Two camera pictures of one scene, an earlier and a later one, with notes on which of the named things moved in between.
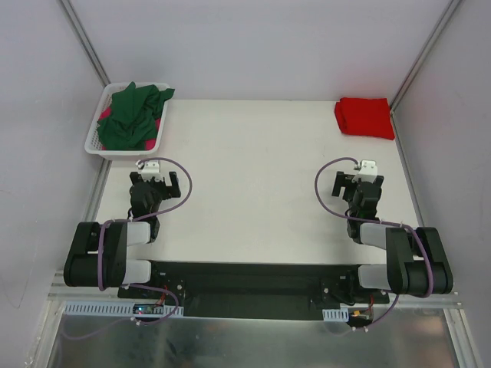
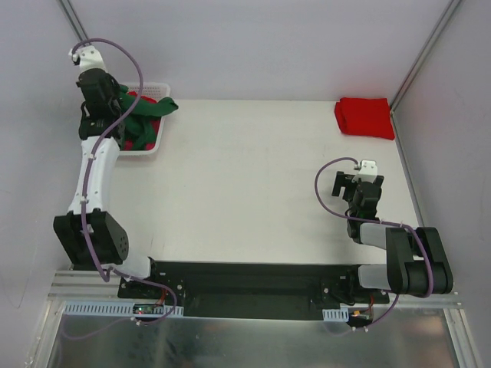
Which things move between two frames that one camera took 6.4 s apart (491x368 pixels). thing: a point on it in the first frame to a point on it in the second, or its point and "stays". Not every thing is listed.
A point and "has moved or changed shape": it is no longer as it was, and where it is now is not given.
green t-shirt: [131, 119] has moved or changed shape
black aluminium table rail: [256, 290] stays
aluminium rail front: [60, 294] stays
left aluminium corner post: [80, 36] stays
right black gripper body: [357, 185] stays
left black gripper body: [156, 182] to [116, 106]
